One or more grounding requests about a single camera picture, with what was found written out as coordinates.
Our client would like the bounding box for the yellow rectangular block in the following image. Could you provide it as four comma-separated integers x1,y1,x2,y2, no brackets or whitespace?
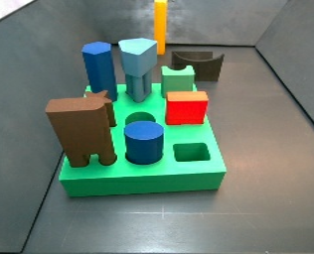
155,0,168,55

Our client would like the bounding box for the green shape sorter board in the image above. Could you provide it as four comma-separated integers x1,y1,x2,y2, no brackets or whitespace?
60,83,227,196

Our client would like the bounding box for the red square block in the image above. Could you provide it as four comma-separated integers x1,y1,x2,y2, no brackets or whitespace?
165,91,210,125

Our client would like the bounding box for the dark blue hexagonal prism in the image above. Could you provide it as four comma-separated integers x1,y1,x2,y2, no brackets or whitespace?
81,42,117,101

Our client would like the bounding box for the light blue rounded prism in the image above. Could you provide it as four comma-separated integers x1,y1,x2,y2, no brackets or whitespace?
119,38,157,102

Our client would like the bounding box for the black curved holder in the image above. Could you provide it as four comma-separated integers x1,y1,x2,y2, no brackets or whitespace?
172,52,226,81

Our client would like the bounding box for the brown irregular block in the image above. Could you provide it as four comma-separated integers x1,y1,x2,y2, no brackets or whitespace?
46,90,117,168

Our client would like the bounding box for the green notched block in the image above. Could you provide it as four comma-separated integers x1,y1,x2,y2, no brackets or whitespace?
161,65,196,97

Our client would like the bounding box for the dark blue cylinder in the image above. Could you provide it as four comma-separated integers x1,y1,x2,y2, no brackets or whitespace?
124,121,164,165

